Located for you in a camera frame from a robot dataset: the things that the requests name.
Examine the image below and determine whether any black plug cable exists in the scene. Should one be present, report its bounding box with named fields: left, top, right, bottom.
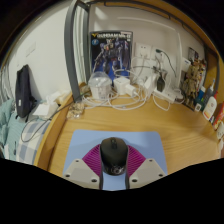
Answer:
left=154, top=48, right=177, bottom=78

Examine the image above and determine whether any white mug with face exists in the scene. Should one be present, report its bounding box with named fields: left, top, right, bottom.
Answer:
left=215, top=120, right=224, bottom=140

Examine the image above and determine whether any black power adapter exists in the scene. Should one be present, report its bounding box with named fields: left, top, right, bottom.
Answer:
left=155, top=75, right=167, bottom=93

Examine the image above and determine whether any white electric toothbrush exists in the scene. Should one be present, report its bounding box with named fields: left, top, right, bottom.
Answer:
left=208, top=78, right=217, bottom=98

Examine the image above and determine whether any clear plastic container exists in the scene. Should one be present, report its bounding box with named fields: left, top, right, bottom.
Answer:
left=88, top=70, right=113, bottom=100

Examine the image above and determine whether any blue checked pillow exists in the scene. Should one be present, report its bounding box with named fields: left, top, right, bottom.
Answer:
left=15, top=119, right=52, bottom=165

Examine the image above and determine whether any white wall socket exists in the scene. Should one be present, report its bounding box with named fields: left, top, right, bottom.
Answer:
left=133, top=42, right=153, bottom=58
left=151, top=45, right=168, bottom=61

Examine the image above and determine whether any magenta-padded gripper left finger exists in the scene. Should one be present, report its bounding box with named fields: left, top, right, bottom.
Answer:
left=62, top=143, right=102, bottom=191

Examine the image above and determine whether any grey metal desk frame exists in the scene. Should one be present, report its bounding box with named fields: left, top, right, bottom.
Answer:
left=63, top=0, right=221, bottom=103

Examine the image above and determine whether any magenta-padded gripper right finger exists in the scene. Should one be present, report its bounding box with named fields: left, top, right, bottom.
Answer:
left=126, top=144, right=167, bottom=190

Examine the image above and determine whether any white wall box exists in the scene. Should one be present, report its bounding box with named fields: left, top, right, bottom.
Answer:
left=181, top=56, right=192, bottom=73

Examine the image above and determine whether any crumpled clear plastic wrapper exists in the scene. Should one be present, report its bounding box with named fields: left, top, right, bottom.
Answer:
left=66, top=102, right=86, bottom=120

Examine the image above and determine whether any white power adapter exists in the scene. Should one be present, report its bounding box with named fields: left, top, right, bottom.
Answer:
left=143, top=73, right=158, bottom=91

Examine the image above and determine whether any wooden shelf unit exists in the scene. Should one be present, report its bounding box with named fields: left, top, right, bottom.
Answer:
left=79, top=0, right=218, bottom=48

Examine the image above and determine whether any white charger block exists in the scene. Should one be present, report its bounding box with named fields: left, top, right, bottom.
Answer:
left=113, top=77, right=138, bottom=98

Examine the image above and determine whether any robot model kit box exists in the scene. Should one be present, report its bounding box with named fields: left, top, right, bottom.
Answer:
left=89, top=30, right=134, bottom=83

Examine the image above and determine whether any tan robot model figure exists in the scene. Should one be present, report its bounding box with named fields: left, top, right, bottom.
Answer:
left=181, top=59, right=208, bottom=108

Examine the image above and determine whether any white cable tangle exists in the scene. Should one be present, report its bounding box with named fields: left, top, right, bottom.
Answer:
left=81, top=56, right=183, bottom=113

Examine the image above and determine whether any black computer mouse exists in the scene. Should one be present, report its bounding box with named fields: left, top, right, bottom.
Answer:
left=99, top=136, right=130, bottom=177

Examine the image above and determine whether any light blue mouse pad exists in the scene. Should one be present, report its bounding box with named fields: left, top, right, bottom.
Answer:
left=62, top=129, right=169, bottom=192

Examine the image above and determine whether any grey cable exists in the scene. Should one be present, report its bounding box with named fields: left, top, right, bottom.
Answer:
left=20, top=101, right=74, bottom=143

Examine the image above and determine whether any teal blanket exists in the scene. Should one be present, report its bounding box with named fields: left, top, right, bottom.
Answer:
left=0, top=98, right=16, bottom=148

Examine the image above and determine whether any blue bottle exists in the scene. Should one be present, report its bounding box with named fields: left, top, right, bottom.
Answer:
left=196, top=85, right=207, bottom=103

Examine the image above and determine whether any white paper packet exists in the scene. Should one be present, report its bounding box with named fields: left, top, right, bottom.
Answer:
left=32, top=100, right=60, bottom=120

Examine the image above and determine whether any white power strip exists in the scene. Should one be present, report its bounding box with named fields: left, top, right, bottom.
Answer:
left=152, top=87, right=177, bottom=104

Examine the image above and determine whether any white lotion bottle red cap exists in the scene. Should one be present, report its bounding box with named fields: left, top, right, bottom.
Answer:
left=202, top=92, right=218, bottom=122

